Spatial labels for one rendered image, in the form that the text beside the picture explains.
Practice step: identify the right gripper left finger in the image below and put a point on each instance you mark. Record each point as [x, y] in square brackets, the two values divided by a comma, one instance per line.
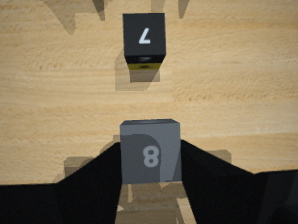
[94, 200]

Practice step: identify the black block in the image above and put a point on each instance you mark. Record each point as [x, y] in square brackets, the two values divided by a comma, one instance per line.
[144, 38]

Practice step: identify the grey block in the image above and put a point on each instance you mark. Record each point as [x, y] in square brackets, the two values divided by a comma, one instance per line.
[150, 151]

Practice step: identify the yellow block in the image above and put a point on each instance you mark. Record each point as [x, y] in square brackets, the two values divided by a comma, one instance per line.
[151, 66]

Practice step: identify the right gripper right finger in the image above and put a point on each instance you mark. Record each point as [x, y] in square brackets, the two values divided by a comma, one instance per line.
[221, 193]

